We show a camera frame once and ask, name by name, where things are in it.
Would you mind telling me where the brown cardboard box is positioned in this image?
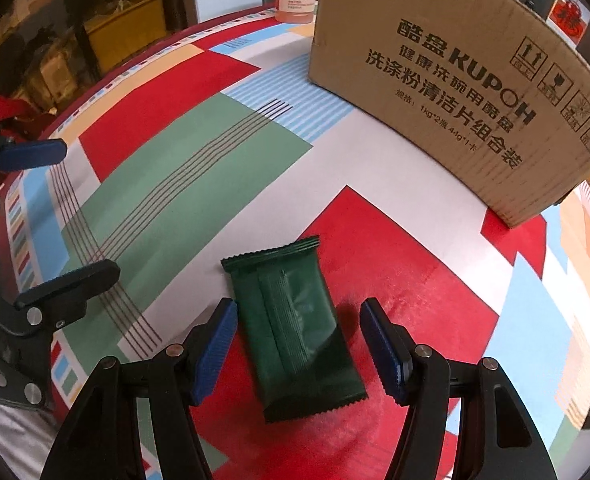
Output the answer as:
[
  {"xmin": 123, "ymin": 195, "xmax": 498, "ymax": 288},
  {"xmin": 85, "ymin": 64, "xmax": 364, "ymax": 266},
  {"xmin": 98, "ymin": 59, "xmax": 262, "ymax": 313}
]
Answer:
[{"xmin": 309, "ymin": 0, "xmax": 590, "ymax": 226}]

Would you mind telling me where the red fortune door poster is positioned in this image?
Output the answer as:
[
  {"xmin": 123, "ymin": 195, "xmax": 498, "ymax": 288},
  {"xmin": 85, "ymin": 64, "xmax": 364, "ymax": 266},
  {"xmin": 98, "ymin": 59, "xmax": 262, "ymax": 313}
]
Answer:
[{"xmin": 546, "ymin": 0, "xmax": 590, "ymax": 49}]

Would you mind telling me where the yellow storage bin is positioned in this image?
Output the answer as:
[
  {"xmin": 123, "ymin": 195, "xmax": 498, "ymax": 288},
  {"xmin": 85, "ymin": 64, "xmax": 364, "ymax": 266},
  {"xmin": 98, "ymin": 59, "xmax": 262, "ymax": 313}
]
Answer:
[{"xmin": 84, "ymin": 0, "xmax": 168, "ymax": 75}]

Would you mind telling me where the colourful patchwork tablecloth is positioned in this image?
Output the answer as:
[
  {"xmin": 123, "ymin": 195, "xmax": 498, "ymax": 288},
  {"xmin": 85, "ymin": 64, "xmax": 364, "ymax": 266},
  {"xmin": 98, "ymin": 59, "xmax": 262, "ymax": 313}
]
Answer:
[{"xmin": 0, "ymin": 11, "xmax": 590, "ymax": 479}]

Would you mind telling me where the dark green snack packet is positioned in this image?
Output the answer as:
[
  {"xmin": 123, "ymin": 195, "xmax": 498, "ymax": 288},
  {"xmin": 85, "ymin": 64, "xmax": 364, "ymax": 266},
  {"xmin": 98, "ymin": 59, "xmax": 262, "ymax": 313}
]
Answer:
[{"xmin": 221, "ymin": 235, "xmax": 368, "ymax": 424}]

